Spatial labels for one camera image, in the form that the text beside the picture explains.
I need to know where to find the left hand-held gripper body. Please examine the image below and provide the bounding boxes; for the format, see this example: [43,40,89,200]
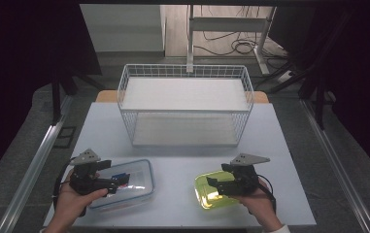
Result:
[68,148,118,197]

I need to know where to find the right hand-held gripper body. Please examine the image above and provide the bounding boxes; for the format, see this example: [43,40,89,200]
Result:
[217,152,271,197]

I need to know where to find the clear container with green lid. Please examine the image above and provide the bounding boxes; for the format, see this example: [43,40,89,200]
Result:
[193,170,243,211]

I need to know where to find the clear container with blue-rimmed lid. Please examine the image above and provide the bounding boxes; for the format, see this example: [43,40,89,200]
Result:
[88,158,156,212]

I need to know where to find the person's left hand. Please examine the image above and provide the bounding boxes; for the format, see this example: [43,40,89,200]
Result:
[50,170,109,228]

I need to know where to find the person's right hand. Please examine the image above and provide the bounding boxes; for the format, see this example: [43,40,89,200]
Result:
[233,177,285,233]

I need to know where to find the small blue and red object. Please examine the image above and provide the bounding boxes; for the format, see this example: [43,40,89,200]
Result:
[111,173,131,189]

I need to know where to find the white shelf board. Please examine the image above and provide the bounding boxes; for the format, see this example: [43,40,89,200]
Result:
[120,76,251,113]
[131,113,241,147]

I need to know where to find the black stand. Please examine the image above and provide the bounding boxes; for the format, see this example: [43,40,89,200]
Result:
[255,59,336,131]
[50,63,107,126]

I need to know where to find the white power strip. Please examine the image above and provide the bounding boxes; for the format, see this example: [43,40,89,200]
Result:
[277,70,294,83]

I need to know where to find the black curtain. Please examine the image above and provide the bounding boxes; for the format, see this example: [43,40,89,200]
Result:
[0,0,103,189]
[268,5,370,186]

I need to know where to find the white cabinet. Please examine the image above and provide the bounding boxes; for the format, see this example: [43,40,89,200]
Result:
[80,3,168,53]

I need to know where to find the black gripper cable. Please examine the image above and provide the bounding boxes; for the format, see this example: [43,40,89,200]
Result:
[255,174,278,216]
[51,156,78,212]

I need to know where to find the black square floor frame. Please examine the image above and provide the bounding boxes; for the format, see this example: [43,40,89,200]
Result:
[53,125,77,150]

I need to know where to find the white wire rack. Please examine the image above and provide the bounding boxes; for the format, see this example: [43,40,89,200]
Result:
[117,63,255,149]

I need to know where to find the aluminium rail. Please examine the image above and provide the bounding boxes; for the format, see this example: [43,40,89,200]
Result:
[300,98,370,233]
[0,94,74,233]

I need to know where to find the black floor cables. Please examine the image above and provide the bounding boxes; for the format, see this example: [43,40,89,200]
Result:
[193,5,287,60]

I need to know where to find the white metal desk frame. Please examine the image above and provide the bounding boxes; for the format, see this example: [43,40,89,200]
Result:
[186,4,278,76]

